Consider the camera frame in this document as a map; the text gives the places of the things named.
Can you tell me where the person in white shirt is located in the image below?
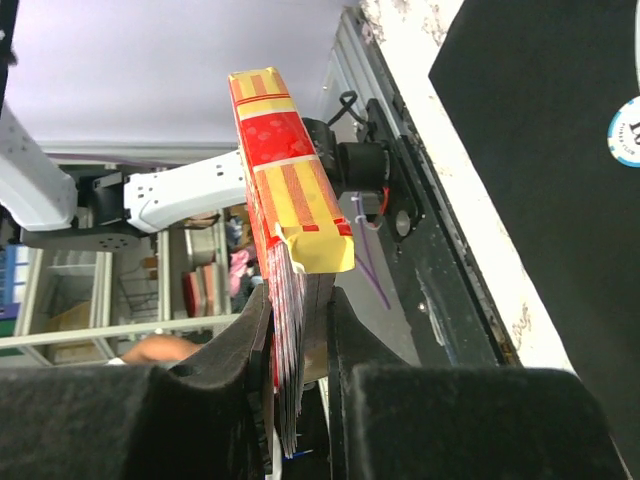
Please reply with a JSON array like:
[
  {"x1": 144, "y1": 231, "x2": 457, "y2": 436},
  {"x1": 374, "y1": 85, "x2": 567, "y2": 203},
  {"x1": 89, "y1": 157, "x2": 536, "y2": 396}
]
[{"x1": 107, "y1": 334, "x2": 202, "y2": 366}]

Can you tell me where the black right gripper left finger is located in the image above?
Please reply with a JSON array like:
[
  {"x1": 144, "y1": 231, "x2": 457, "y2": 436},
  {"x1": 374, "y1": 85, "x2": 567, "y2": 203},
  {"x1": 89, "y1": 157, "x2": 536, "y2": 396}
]
[{"x1": 1, "y1": 286, "x2": 273, "y2": 479}]

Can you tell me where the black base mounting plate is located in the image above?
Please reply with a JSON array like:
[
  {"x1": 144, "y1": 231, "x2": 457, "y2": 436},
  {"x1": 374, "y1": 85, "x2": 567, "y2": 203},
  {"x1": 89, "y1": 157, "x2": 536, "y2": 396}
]
[{"x1": 335, "y1": 7, "x2": 519, "y2": 366}]

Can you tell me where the black poker table mat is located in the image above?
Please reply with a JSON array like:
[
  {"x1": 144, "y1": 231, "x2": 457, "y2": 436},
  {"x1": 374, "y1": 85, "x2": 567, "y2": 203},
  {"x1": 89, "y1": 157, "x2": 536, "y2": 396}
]
[{"x1": 431, "y1": 1, "x2": 639, "y2": 472}]

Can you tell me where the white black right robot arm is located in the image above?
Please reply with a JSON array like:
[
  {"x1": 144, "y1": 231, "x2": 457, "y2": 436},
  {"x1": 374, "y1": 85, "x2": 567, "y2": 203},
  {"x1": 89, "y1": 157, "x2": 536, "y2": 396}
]
[{"x1": 1, "y1": 106, "x2": 627, "y2": 479}]

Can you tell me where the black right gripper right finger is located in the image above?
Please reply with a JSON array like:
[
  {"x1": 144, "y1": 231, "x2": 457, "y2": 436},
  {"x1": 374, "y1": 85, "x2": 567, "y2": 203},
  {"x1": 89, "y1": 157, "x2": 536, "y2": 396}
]
[{"x1": 327, "y1": 289, "x2": 629, "y2": 479}]

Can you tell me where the red playing card box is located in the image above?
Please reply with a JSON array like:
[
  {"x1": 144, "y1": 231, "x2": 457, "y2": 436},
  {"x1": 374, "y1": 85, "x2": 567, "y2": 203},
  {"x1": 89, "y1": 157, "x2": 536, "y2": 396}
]
[{"x1": 228, "y1": 67, "x2": 355, "y2": 274}]

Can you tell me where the red backed card deck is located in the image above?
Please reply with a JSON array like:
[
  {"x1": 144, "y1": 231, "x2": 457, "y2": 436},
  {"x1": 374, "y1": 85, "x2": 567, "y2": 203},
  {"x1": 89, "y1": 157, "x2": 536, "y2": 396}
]
[{"x1": 268, "y1": 242, "x2": 306, "y2": 458}]

